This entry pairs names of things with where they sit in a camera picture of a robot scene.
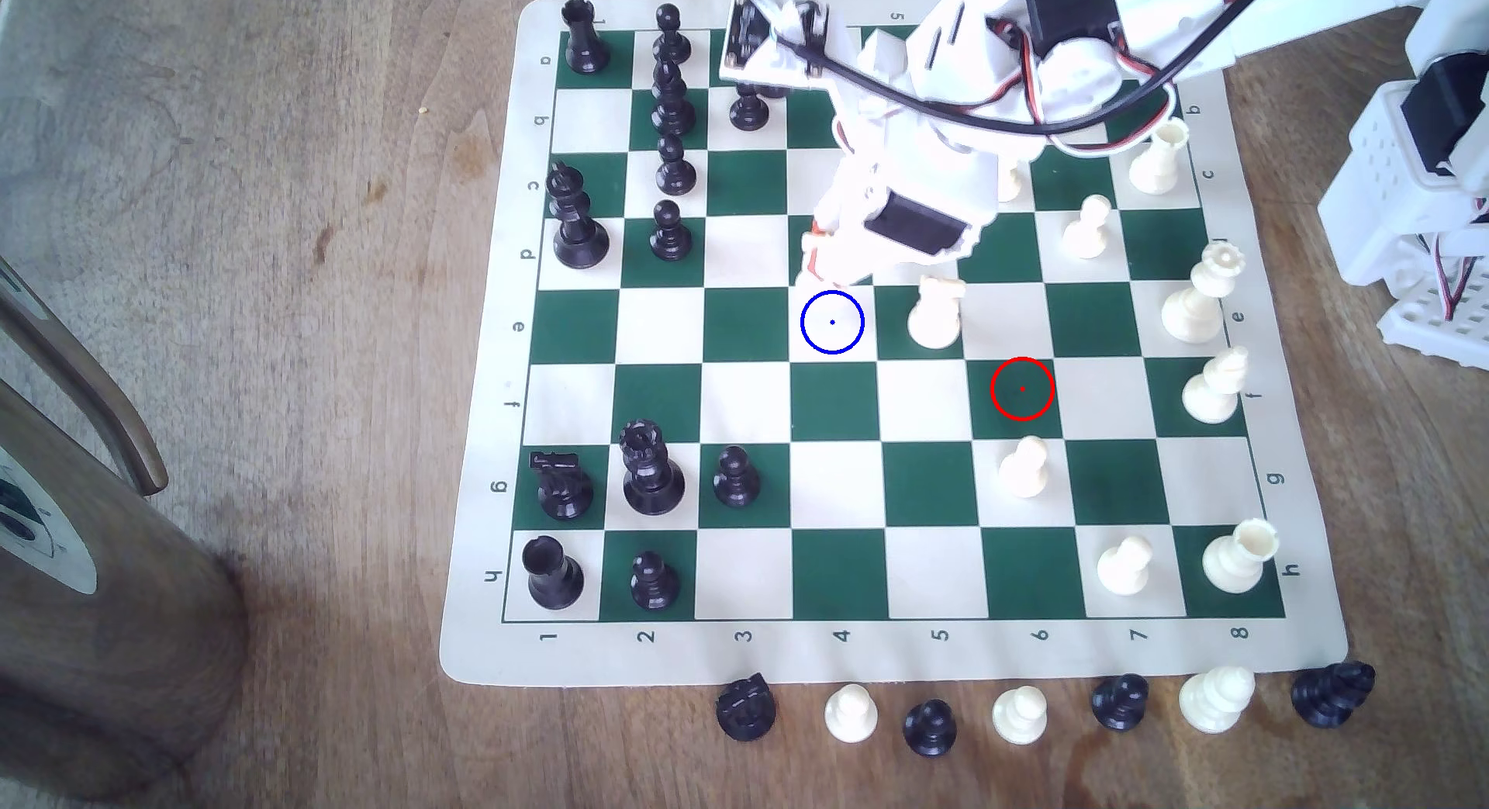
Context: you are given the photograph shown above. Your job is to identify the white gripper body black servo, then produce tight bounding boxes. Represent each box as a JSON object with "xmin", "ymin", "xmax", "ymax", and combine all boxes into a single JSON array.
[{"xmin": 814, "ymin": 116, "xmax": 1004, "ymax": 285}]

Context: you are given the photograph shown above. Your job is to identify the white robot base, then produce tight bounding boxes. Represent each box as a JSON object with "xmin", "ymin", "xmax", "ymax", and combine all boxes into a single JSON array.
[{"xmin": 1318, "ymin": 0, "xmax": 1489, "ymax": 285}]

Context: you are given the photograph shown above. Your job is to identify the green white chess mat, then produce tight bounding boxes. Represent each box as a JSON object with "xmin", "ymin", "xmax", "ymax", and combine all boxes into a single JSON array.
[{"xmin": 438, "ymin": 0, "xmax": 1351, "ymax": 688}]

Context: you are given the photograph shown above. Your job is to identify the white chess rook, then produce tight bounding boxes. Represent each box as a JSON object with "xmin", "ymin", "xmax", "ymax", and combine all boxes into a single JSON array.
[
  {"xmin": 1129, "ymin": 116, "xmax": 1193, "ymax": 196},
  {"xmin": 1201, "ymin": 519, "xmax": 1281, "ymax": 595}
]

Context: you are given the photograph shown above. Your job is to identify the black chess king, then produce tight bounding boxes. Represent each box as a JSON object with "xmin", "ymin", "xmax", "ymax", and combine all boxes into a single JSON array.
[{"xmin": 547, "ymin": 163, "xmax": 611, "ymax": 271}]

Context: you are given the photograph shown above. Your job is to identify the black chess queen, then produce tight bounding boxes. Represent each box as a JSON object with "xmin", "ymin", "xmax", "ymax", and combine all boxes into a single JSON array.
[{"xmin": 620, "ymin": 421, "xmax": 686, "ymax": 517}]

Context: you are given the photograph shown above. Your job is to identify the white chess queen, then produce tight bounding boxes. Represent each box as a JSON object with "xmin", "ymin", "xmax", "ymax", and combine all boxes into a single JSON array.
[{"xmin": 1161, "ymin": 240, "xmax": 1246, "ymax": 345}]

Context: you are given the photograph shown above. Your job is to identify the black chess rook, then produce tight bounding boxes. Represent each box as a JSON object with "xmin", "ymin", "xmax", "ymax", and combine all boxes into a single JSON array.
[
  {"xmin": 561, "ymin": 0, "xmax": 612, "ymax": 75},
  {"xmin": 522, "ymin": 537, "xmax": 586, "ymax": 611}
]

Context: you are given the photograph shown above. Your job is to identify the black chess knight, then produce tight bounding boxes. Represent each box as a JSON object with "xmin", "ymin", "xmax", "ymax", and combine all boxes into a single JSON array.
[
  {"xmin": 1291, "ymin": 661, "xmax": 1377, "ymax": 729},
  {"xmin": 715, "ymin": 672, "xmax": 777, "ymax": 743},
  {"xmin": 530, "ymin": 451, "xmax": 596, "ymax": 522}
]

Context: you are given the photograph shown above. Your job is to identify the white chess bishop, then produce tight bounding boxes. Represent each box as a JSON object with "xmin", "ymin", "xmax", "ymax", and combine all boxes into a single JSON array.
[
  {"xmin": 1178, "ymin": 666, "xmax": 1258, "ymax": 735},
  {"xmin": 1182, "ymin": 346, "xmax": 1251, "ymax": 425}
]

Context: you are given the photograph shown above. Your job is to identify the white rook centre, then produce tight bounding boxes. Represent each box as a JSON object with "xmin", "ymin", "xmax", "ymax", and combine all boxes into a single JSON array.
[{"xmin": 907, "ymin": 275, "xmax": 967, "ymax": 351}]

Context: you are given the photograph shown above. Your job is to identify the black camera cable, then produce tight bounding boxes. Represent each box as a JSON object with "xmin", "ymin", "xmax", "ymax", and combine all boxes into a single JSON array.
[{"xmin": 772, "ymin": 32, "xmax": 1179, "ymax": 130}]

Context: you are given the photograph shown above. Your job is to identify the white perforated base plate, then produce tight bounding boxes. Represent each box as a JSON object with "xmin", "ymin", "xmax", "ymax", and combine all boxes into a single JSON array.
[{"xmin": 1378, "ymin": 283, "xmax": 1489, "ymax": 372}]

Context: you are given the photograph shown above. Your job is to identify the red white servo wires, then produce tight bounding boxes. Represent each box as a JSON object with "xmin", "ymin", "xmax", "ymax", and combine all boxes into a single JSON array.
[{"xmin": 1425, "ymin": 198, "xmax": 1489, "ymax": 322}]

